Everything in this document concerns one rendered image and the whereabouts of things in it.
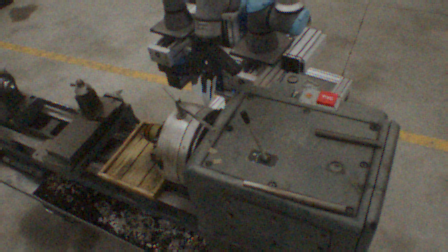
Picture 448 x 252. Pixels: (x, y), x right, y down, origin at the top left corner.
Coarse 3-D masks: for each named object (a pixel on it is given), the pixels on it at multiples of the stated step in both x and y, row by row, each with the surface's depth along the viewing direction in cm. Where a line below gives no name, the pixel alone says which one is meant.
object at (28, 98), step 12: (0, 72) 182; (0, 84) 182; (12, 84) 183; (0, 96) 185; (12, 96) 192; (24, 96) 199; (0, 108) 193; (12, 108) 194; (24, 108) 193; (36, 108) 199; (0, 120) 197; (12, 120) 189; (24, 120) 193
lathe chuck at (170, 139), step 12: (192, 108) 133; (168, 120) 130; (180, 120) 129; (168, 132) 128; (180, 132) 126; (168, 144) 127; (180, 144) 125; (156, 156) 130; (168, 156) 128; (168, 168) 130
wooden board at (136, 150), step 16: (144, 128) 178; (128, 144) 172; (144, 144) 171; (112, 160) 164; (128, 160) 165; (144, 160) 164; (112, 176) 160; (128, 176) 159; (144, 176) 158; (160, 176) 157; (144, 192) 150; (160, 192) 153
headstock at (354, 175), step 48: (240, 96) 131; (240, 144) 115; (288, 144) 113; (336, 144) 111; (384, 144) 110; (192, 192) 120; (240, 192) 106; (336, 192) 99; (384, 192) 99; (240, 240) 134; (288, 240) 114; (336, 240) 103
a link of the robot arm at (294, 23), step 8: (280, 0) 140; (288, 0) 138; (296, 0) 139; (280, 8) 141; (288, 8) 140; (296, 8) 140; (304, 8) 145; (272, 16) 147; (280, 16) 144; (288, 16) 142; (296, 16) 142; (304, 16) 143; (272, 24) 149; (280, 24) 146; (288, 24) 144; (296, 24) 142; (304, 24) 148; (280, 32) 152; (288, 32) 147; (296, 32) 145
